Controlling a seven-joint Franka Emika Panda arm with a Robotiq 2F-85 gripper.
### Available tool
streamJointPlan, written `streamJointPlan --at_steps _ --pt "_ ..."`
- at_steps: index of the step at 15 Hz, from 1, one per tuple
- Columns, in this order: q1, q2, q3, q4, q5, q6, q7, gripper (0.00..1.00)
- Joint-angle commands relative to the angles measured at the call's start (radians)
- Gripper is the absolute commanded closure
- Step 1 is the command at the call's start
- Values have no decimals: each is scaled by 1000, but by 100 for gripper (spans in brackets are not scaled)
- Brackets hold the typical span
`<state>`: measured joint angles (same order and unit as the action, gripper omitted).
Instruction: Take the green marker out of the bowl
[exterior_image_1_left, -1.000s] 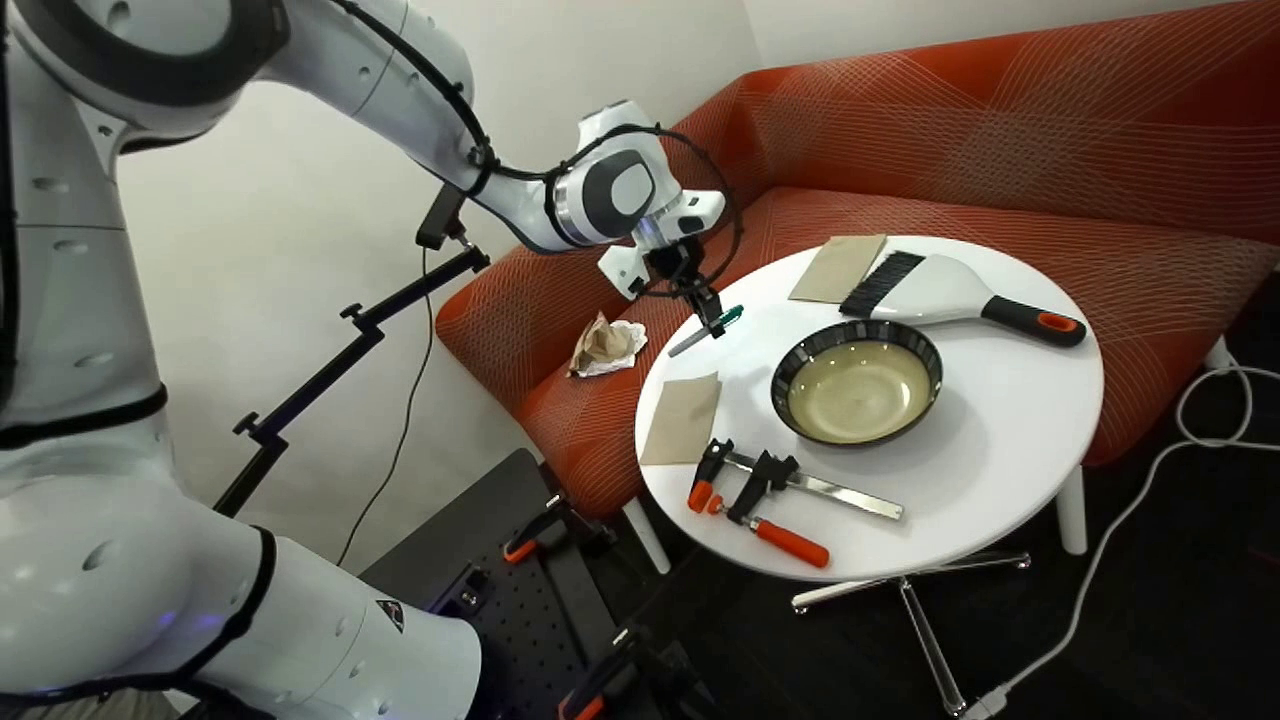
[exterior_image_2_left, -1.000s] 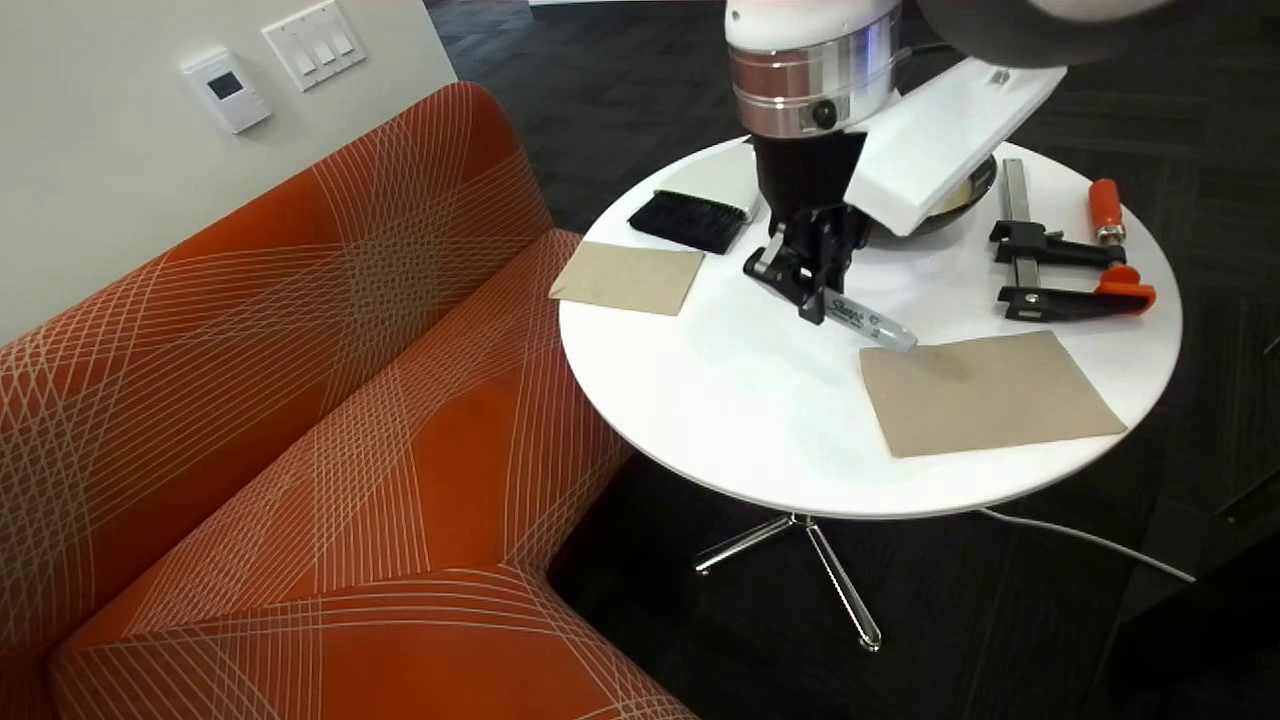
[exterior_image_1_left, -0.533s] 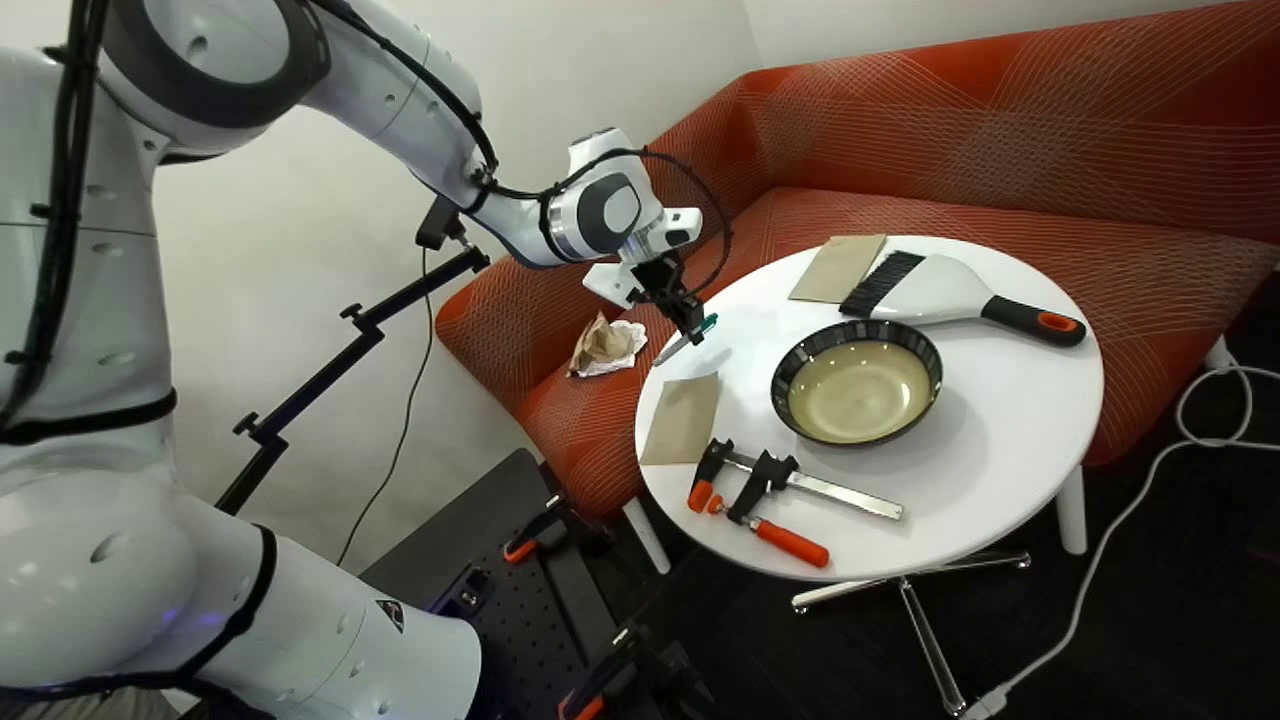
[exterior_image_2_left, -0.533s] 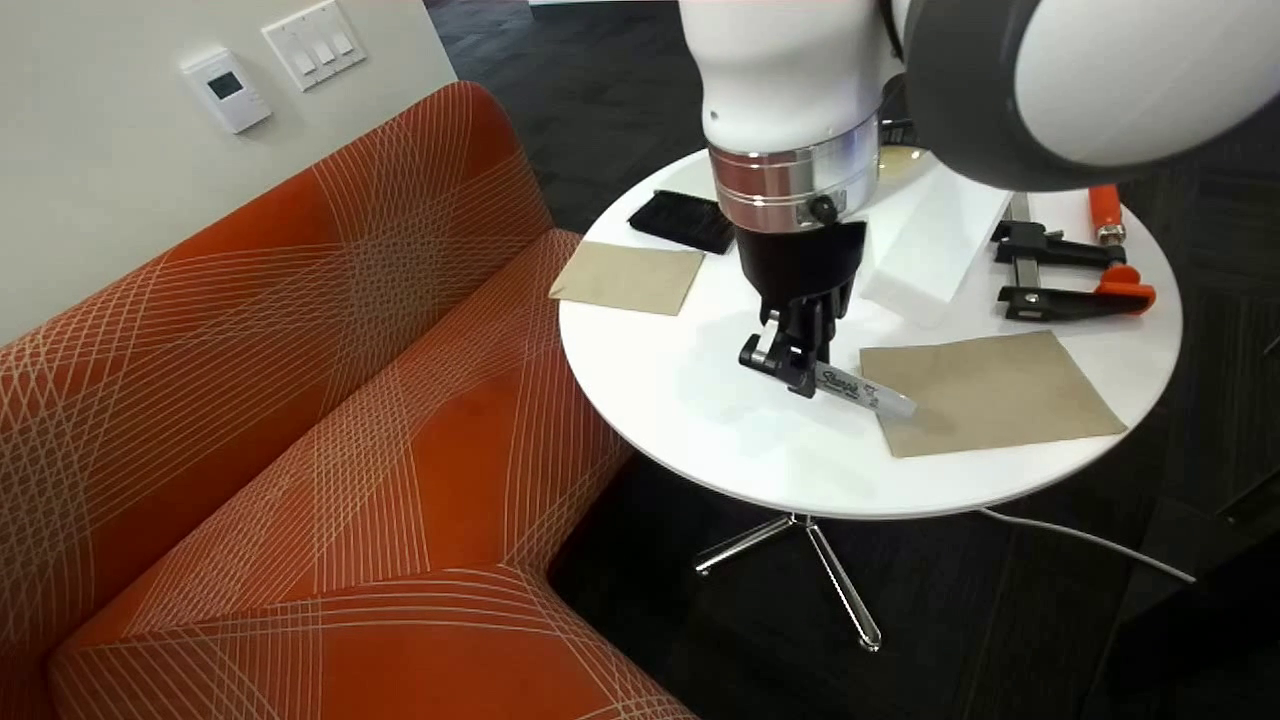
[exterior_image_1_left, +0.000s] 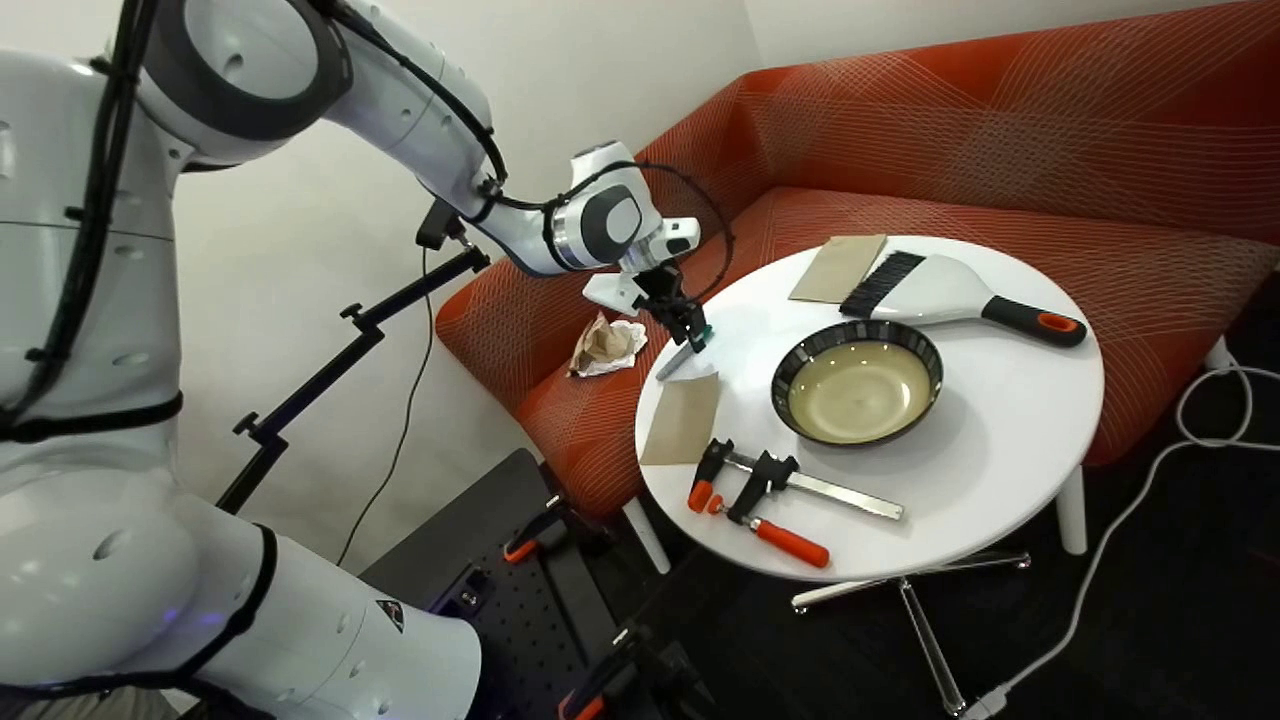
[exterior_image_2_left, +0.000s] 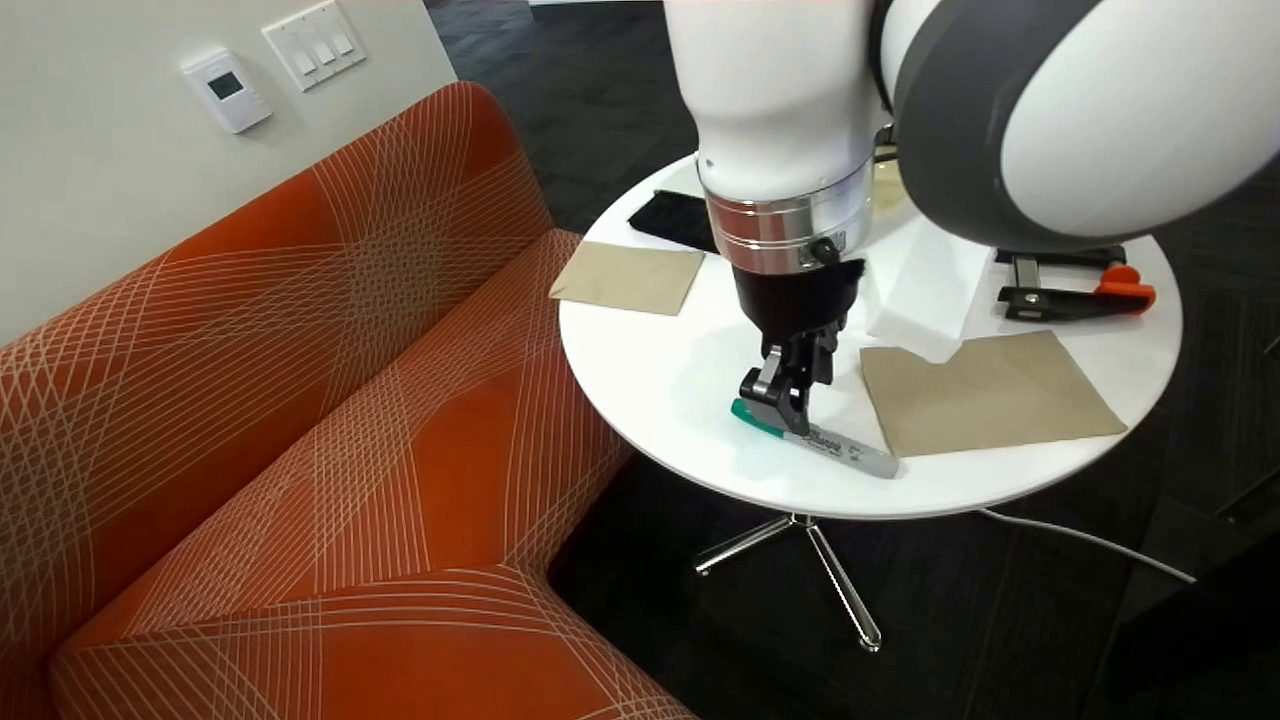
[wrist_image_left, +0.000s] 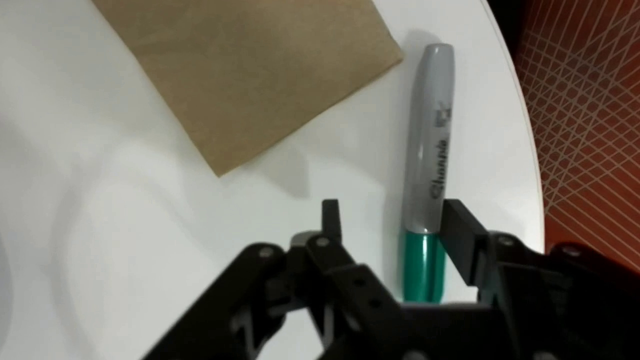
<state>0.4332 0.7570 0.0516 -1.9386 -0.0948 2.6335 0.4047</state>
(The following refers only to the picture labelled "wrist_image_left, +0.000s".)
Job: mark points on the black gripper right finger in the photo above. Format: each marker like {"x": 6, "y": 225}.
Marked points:
{"x": 527, "y": 286}

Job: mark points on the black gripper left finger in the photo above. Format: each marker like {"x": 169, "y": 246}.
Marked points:
{"x": 320, "y": 293}

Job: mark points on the green capped grey marker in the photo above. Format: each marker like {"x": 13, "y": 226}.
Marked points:
{"x": 430, "y": 132}

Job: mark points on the orange patterned fabric sofa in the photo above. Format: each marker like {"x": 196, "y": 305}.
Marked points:
{"x": 587, "y": 101}

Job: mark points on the small tan cloth mat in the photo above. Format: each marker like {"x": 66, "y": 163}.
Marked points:
{"x": 253, "y": 67}

